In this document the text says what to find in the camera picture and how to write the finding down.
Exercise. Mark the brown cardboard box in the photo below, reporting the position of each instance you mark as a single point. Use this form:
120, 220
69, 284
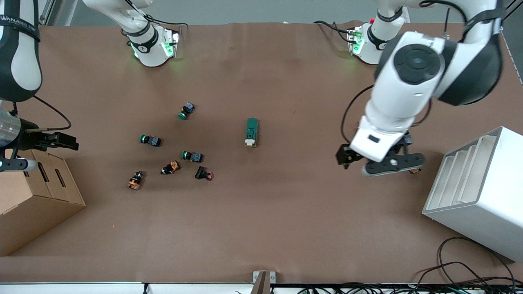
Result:
36, 204

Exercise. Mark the red emergency stop button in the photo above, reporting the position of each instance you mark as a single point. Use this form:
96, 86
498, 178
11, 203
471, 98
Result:
407, 140

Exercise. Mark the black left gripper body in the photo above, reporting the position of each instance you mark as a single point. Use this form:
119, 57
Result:
344, 155

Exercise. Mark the brown table mat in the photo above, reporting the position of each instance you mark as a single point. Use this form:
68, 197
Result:
286, 212

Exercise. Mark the black switch with red tip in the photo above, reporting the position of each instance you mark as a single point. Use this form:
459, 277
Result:
201, 172

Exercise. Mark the green push button switch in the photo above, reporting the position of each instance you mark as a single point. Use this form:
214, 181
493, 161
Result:
186, 111
151, 140
193, 156

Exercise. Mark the green load switch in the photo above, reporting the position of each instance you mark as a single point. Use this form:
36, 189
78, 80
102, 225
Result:
251, 131

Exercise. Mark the red orange emergency button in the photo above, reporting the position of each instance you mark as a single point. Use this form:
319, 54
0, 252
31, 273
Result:
416, 171

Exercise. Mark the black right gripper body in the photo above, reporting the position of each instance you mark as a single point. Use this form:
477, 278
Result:
29, 138

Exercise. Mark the white table edge rail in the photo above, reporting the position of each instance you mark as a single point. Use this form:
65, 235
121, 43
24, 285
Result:
81, 288

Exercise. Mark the aluminium frame profile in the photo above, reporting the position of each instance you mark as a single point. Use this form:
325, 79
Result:
508, 12
47, 10

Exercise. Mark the metal table edge bracket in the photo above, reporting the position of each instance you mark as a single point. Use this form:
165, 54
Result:
263, 281

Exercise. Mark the black orange push button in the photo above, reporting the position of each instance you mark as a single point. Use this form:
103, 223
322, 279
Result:
171, 167
135, 181

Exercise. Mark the white slotted rack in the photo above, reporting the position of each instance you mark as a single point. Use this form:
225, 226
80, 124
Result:
490, 196

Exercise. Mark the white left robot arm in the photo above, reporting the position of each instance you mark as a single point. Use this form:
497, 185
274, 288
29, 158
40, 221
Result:
408, 94

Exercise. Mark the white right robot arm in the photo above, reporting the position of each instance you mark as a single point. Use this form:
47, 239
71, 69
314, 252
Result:
147, 45

